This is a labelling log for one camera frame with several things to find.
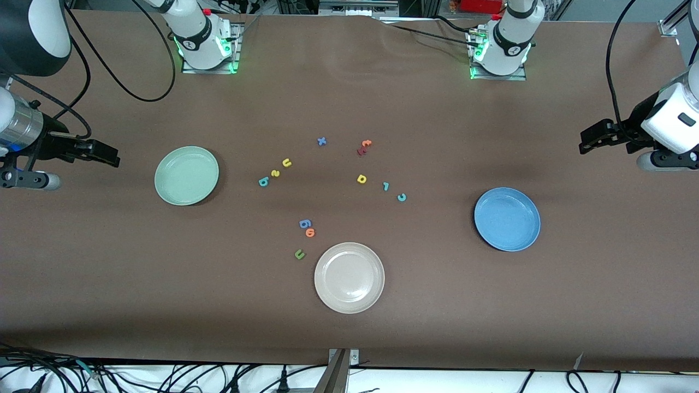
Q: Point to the aluminium corner profile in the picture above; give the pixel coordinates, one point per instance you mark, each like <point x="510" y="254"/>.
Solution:
<point x="669" y="26"/>

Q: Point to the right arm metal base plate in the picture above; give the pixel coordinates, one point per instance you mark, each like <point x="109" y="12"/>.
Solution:
<point x="210" y="71"/>

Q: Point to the red box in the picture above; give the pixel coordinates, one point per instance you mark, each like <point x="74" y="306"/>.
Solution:
<point x="480" y="5"/>

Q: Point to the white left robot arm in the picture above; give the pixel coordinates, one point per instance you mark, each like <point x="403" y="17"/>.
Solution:
<point x="510" y="43"/>

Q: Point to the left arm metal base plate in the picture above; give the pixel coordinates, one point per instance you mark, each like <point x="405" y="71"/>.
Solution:
<point x="499" y="78"/>

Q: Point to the brown table cover mat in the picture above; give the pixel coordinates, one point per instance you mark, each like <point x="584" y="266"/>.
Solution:
<point x="491" y="316"/>

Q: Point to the grey metal frame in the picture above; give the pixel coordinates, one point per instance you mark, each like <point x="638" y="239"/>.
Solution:
<point x="357" y="8"/>

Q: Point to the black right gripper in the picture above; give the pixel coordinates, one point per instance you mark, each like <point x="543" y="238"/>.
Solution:
<point x="53" y="143"/>

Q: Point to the green round plate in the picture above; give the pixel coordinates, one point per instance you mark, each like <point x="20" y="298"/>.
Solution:
<point x="185" y="176"/>

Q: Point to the beige round plate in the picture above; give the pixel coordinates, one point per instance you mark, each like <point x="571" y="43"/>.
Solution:
<point x="349" y="278"/>

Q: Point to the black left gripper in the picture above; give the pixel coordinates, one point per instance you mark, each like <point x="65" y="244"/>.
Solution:
<point x="635" y="123"/>

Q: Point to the black power plug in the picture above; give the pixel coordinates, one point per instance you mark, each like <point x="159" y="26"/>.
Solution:
<point x="284" y="383"/>

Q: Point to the blue round plate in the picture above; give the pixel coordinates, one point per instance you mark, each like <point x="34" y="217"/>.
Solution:
<point x="507" y="219"/>

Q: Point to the metal table edge bracket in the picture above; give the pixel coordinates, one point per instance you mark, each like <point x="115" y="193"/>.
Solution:
<point x="339" y="376"/>

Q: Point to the white paper tag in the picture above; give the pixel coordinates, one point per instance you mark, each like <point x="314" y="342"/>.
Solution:
<point x="579" y="361"/>

